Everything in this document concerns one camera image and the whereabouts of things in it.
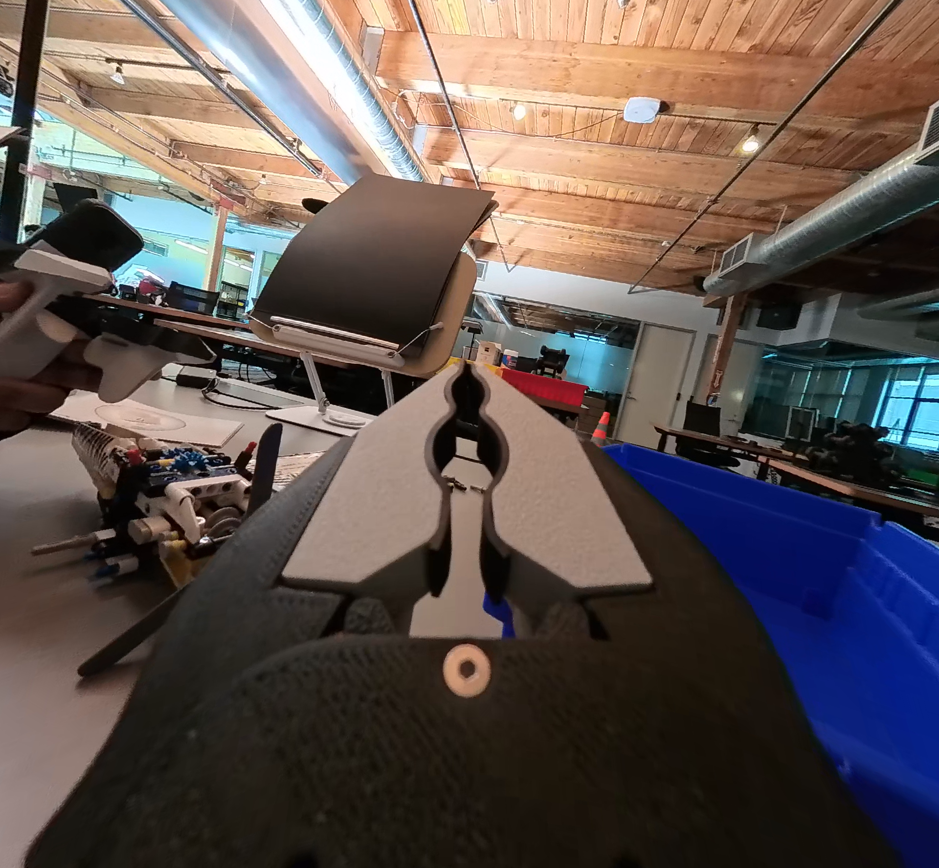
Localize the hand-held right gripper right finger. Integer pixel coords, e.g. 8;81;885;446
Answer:
471;363;654;602

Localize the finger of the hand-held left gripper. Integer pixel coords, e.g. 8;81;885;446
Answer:
87;338;165;404

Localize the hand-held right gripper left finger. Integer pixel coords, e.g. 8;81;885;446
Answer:
282;362;471;596

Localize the zebra striped lego model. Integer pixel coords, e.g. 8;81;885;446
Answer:
32;421;284;590

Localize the black lego rotor blade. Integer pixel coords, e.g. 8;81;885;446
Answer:
76;591;181;679

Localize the person's left hand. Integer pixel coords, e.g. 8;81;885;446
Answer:
0;280;104;438

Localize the white paper sheet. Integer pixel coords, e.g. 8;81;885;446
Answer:
50;397;245;448

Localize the red storage bin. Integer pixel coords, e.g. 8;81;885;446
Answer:
499;367;590;416

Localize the black pole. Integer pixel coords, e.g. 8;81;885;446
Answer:
0;0;54;247

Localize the grey door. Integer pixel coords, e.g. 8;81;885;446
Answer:
634;321;696;450

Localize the white book stand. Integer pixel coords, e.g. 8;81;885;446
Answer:
248;252;479;438

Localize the blue plastic bin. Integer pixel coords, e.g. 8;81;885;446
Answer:
602;443;939;868

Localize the black curved sheet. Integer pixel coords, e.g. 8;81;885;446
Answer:
252;173;498;363

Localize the smooth grey ceiling pipe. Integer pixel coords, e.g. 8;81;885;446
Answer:
98;0;377;187

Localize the wooden work table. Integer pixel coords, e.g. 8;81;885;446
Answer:
653;423;939;519

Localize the white vent grille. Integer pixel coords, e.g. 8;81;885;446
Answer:
718;233;757;279

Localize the black cable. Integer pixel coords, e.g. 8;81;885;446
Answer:
201;377;296;412

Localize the wooden post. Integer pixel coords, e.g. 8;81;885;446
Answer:
707;291;751;408

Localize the silver spiral ceiling duct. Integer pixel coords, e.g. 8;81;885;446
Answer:
220;0;431;184

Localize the insulated silver ceiling duct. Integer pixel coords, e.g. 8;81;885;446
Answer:
702;155;939;298

